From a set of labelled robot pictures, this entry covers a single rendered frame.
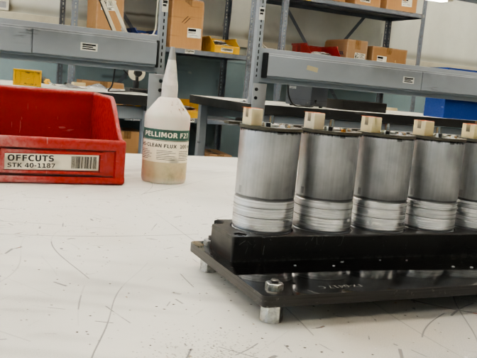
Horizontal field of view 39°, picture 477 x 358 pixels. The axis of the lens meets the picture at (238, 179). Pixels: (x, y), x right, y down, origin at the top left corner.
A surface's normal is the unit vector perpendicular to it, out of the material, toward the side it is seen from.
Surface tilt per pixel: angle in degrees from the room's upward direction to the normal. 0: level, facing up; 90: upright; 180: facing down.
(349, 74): 90
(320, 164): 90
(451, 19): 90
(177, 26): 89
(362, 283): 0
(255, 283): 0
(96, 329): 0
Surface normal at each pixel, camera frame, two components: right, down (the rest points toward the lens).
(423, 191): -0.48, 0.08
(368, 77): 0.40, 0.17
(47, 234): 0.09, -0.99
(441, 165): -0.07, 0.14
